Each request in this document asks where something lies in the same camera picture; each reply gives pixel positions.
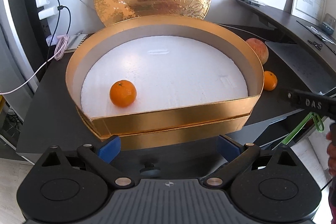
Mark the red yellow apple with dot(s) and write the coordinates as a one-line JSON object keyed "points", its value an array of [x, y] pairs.
{"points": [[259, 48]]}

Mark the spiral notebook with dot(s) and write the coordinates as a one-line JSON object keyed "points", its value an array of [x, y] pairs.
{"points": [[75, 41]]}

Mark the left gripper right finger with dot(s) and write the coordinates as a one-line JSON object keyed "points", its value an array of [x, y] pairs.
{"points": [[239, 159]]}

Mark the gold semicircular gift box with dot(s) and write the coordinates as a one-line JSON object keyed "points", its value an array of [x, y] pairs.
{"points": [[194, 80]]}

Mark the white charger bottom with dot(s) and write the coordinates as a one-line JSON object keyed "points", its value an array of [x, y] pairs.
{"points": [[51, 11]]}

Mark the small teal clock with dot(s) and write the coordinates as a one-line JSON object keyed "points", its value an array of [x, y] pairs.
{"points": [[328, 24]]}

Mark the person's right hand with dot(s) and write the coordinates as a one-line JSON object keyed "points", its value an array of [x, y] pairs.
{"points": [[331, 151]]}

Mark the black scissors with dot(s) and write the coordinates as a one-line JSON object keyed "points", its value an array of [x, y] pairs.
{"points": [[315, 44]]}

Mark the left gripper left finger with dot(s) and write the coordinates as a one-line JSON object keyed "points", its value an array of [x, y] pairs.
{"points": [[98, 159]]}

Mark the grey paper pad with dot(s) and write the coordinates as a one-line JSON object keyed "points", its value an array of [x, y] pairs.
{"points": [[304, 66]]}

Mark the orange mandarin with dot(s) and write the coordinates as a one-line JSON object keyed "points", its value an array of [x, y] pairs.
{"points": [[270, 81], [122, 93]]}

